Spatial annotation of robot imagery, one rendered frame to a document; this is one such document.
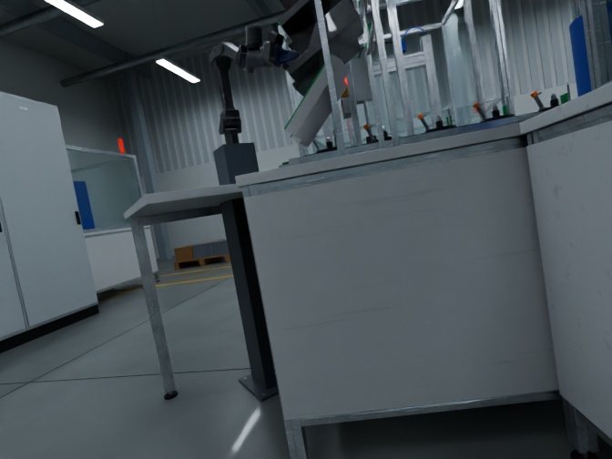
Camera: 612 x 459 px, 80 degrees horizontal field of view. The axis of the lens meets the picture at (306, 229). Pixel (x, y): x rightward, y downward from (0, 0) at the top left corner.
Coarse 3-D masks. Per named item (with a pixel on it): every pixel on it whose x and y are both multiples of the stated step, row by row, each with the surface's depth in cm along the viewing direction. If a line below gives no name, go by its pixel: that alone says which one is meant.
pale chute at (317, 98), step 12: (336, 60) 116; (324, 72) 117; (336, 72) 117; (312, 84) 118; (324, 84) 117; (336, 84) 124; (312, 96) 119; (324, 96) 122; (300, 108) 120; (312, 108) 120; (324, 108) 130; (300, 120) 121; (312, 120) 127; (300, 132) 124
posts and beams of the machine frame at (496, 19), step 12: (492, 0) 212; (492, 12) 214; (396, 24) 235; (492, 24) 216; (396, 36) 236; (504, 36) 213; (396, 48) 236; (504, 48) 213; (396, 60) 236; (504, 60) 214; (504, 72) 214; (504, 84) 214; (408, 96) 237; (504, 96) 216; (408, 108) 238; (408, 120) 238; (408, 132) 239
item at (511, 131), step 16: (496, 128) 90; (512, 128) 90; (416, 144) 92; (432, 144) 92; (448, 144) 91; (464, 144) 91; (320, 160) 95; (336, 160) 94; (352, 160) 94; (368, 160) 94; (384, 160) 95; (240, 176) 97; (256, 176) 97; (272, 176) 96; (288, 176) 96
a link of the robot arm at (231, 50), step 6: (222, 42) 144; (228, 42) 145; (216, 48) 147; (222, 48) 144; (228, 48) 142; (234, 48) 139; (210, 54) 151; (216, 54) 148; (228, 54) 142; (234, 54) 138; (246, 54) 132; (210, 60) 152; (240, 60) 132; (240, 66) 134
